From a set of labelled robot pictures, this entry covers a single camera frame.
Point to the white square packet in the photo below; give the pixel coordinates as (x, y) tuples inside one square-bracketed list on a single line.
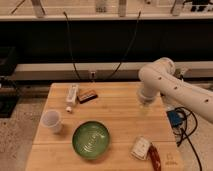
[(140, 148)]

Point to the blue device on floor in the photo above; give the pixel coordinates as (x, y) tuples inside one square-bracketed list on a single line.
[(175, 119)]

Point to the small white cube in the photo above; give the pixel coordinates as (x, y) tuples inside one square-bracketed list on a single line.
[(69, 109)]

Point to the brown black eraser block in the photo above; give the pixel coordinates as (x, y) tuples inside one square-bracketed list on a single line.
[(87, 96)]

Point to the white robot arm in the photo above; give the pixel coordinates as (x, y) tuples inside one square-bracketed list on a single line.
[(157, 77)]

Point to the green ceramic bowl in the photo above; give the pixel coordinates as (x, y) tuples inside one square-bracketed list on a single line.
[(91, 140)]

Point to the translucent plastic cup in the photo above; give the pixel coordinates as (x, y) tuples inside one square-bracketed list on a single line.
[(51, 119)]

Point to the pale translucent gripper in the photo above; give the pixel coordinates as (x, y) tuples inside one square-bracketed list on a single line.
[(144, 109)]

